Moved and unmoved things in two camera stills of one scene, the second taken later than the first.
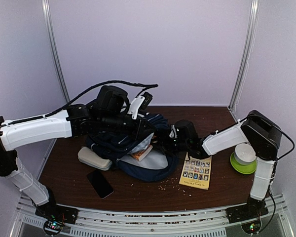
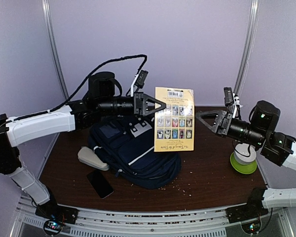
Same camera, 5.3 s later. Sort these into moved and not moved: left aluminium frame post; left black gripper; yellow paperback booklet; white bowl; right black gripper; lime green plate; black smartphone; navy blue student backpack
Moved: left black gripper; yellow paperback booklet; navy blue student backpack; right black gripper
Not moved: left aluminium frame post; lime green plate; white bowl; black smartphone
